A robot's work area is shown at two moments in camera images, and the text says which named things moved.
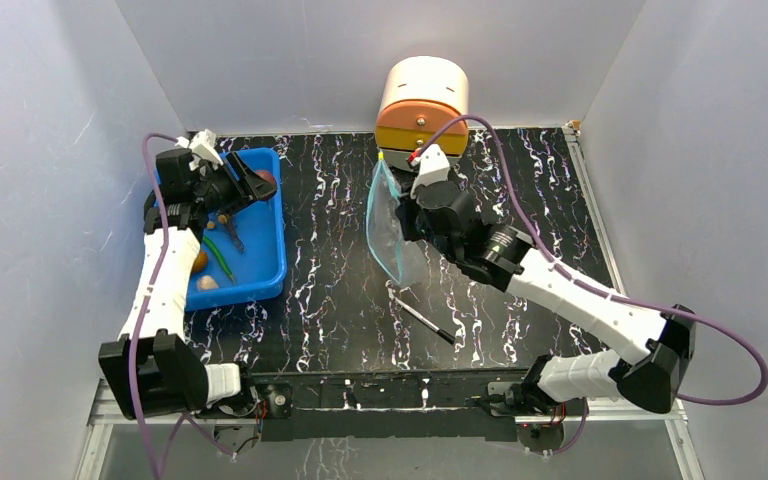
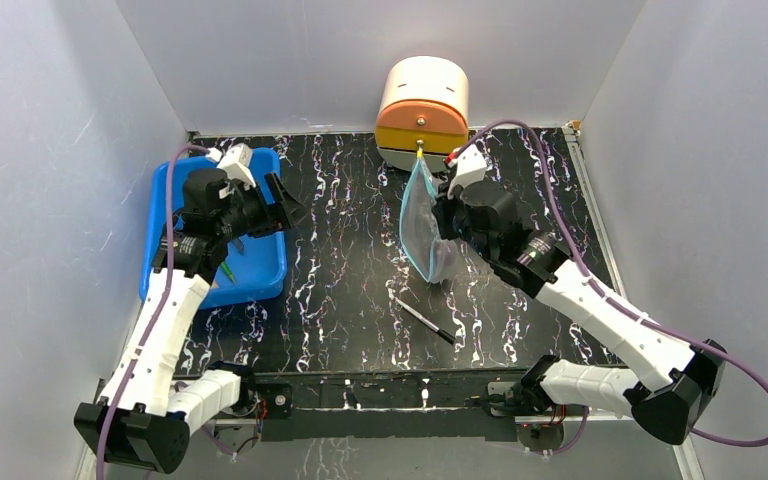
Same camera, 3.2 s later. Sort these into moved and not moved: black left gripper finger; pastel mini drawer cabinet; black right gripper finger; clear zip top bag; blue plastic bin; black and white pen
Moved: black left gripper finger; black right gripper finger; clear zip top bag
Not moved: blue plastic bin; pastel mini drawer cabinet; black and white pen
